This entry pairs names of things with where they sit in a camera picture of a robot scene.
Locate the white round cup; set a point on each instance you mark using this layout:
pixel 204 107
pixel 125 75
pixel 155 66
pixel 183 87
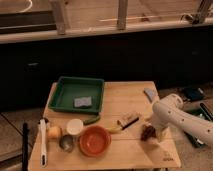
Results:
pixel 74 127

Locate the bunch of dark grapes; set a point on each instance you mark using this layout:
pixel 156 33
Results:
pixel 148 132

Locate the wooden scrub brush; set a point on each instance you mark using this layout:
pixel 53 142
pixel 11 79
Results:
pixel 128 119

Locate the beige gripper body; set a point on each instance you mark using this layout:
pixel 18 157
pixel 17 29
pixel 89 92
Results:
pixel 161 134

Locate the green bin with items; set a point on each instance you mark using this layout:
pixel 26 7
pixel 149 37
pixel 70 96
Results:
pixel 199 112

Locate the grey cloth piece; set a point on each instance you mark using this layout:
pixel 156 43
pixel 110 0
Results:
pixel 150 94

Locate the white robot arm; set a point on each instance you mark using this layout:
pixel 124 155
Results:
pixel 168 110

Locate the small metal cup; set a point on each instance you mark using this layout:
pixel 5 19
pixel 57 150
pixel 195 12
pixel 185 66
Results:
pixel 66 143

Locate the green cucumber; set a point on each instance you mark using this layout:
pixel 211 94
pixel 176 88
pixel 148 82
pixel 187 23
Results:
pixel 91 120

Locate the red bowl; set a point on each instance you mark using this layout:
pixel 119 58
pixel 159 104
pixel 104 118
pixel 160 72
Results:
pixel 94 141

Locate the green plastic tray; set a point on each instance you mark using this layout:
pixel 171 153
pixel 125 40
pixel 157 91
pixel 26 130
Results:
pixel 68 89

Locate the yellow onion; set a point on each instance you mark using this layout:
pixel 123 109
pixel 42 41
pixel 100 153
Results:
pixel 54 132

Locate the yellow banana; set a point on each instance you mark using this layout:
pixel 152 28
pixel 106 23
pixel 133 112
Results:
pixel 114 130

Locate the black pole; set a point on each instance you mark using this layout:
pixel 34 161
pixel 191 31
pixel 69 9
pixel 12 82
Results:
pixel 25 148

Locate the blue-grey sponge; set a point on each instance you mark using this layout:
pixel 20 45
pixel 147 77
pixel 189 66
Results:
pixel 82 102

